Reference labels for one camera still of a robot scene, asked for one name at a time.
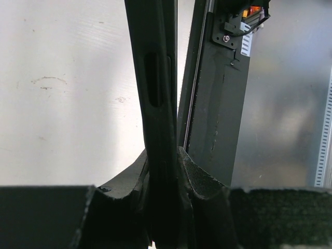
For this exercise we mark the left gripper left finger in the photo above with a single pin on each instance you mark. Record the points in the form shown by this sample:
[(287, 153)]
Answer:
[(86, 216)]

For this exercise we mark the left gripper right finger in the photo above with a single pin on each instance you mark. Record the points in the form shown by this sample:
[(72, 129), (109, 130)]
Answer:
[(216, 216)]

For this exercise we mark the phone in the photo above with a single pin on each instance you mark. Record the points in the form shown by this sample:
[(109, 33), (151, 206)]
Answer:
[(164, 197)]

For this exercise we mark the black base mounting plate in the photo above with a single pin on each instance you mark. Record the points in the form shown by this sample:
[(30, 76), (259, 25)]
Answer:
[(214, 83)]

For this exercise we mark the left white cable duct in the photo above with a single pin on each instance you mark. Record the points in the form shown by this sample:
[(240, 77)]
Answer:
[(323, 170)]

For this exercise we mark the white cable duct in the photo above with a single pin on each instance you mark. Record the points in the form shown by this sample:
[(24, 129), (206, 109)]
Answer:
[(246, 40), (323, 170)]

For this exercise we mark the right white cable duct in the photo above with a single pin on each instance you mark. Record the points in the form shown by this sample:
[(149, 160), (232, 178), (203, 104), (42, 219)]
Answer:
[(246, 40)]

